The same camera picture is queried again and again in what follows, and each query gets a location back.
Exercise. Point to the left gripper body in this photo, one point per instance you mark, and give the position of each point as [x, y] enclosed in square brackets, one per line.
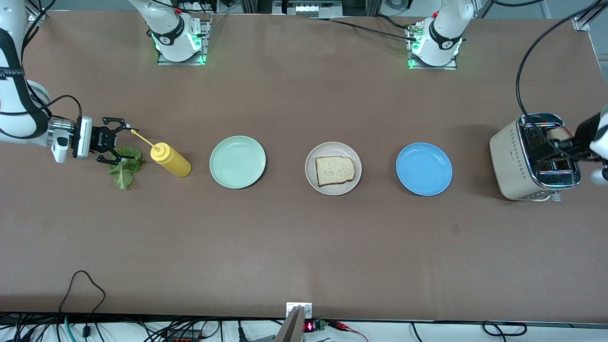
[584, 132]

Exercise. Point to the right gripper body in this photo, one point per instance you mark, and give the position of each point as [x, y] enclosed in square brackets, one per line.
[100, 139]

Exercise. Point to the brown bread slice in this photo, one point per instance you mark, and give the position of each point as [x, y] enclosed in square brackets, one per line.
[335, 171]
[560, 133]

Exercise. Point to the green lettuce leaf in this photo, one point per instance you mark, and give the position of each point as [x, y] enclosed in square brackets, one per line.
[126, 173]

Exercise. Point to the yellow squeeze bottle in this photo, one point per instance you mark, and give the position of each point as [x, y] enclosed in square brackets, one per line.
[173, 161]

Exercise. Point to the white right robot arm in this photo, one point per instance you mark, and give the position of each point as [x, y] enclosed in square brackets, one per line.
[19, 118]

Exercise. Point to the green plate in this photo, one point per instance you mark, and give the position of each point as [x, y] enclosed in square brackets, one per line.
[237, 162]

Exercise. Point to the blue plate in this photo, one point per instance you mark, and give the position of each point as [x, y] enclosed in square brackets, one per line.
[424, 169]

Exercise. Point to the beige plate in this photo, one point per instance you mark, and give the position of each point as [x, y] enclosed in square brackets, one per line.
[334, 148]

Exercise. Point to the beige chrome toaster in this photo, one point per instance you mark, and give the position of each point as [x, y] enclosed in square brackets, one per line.
[510, 161]

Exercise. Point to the lit electronics box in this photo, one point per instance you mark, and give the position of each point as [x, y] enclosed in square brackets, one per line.
[306, 8]

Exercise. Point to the red display circuit board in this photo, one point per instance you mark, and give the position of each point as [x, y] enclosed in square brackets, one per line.
[309, 327]

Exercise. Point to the aluminium frame profile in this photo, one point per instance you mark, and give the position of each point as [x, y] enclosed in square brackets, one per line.
[37, 15]
[582, 23]

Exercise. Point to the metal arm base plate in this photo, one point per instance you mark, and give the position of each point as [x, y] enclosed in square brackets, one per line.
[434, 67]
[205, 31]

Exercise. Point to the silver camera mount bracket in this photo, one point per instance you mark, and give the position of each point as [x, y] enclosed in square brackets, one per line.
[306, 311]

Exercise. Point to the grey camera mount pole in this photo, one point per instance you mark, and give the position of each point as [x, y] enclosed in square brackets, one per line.
[290, 330]

